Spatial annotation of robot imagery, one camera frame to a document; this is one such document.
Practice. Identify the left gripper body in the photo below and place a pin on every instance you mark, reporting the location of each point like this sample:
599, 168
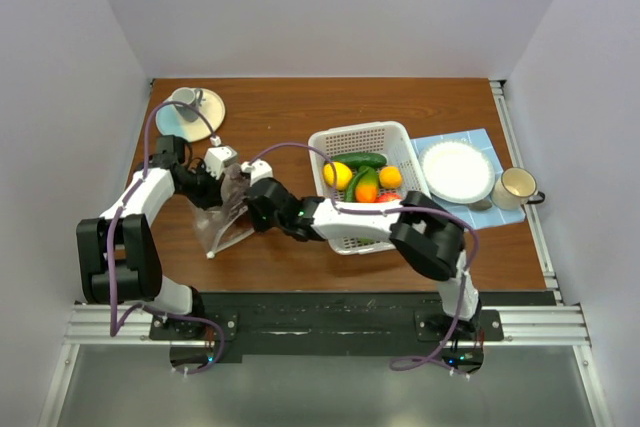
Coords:
199, 188

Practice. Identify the yellow fake lemon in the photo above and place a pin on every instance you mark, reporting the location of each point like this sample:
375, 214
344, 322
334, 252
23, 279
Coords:
337, 175

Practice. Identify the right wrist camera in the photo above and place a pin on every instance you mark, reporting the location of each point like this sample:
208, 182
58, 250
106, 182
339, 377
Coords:
256, 170

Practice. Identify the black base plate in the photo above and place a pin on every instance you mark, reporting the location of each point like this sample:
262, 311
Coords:
385, 324

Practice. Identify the orange fake fruit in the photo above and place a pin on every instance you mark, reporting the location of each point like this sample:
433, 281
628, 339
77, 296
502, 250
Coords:
367, 189

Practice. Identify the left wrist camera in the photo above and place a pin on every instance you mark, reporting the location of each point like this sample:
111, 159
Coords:
217, 159

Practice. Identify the white paper plate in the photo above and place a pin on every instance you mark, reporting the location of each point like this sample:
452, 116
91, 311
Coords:
457, 172

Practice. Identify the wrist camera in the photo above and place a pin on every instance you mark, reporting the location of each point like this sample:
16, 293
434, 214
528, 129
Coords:
217, 159
256, 170

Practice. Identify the aluminium frame rail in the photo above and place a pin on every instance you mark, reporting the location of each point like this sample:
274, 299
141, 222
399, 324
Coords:
541, 350

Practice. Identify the cream enamel mug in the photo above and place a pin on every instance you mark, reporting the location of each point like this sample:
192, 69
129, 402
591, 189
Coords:
515, 188

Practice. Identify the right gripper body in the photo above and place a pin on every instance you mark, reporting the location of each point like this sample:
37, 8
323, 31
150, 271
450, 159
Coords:
261, 222

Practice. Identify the grey ceramic cup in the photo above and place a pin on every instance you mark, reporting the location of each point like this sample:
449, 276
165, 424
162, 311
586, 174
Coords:
192, 97

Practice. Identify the green fake chili pepper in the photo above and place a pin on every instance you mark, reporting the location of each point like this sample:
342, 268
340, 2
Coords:
349, 193

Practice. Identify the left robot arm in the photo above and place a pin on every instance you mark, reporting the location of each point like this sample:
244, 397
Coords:
118, 258

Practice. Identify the yellow fake fruit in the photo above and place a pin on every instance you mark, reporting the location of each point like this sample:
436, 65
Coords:
390, 177

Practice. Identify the blue checked cloth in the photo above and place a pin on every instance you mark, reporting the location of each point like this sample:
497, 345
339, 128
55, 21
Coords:
491, 217

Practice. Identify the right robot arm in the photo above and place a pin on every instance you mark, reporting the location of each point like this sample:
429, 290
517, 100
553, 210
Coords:
430, 239

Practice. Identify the polka dot zip bag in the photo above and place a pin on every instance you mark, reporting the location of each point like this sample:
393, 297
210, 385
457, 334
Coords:
219, 228

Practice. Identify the red fake apple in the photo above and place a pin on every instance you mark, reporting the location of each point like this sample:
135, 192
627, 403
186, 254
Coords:
388, 197

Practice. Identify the green fake cucumber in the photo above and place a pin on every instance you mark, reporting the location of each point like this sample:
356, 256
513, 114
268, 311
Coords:
355, 160

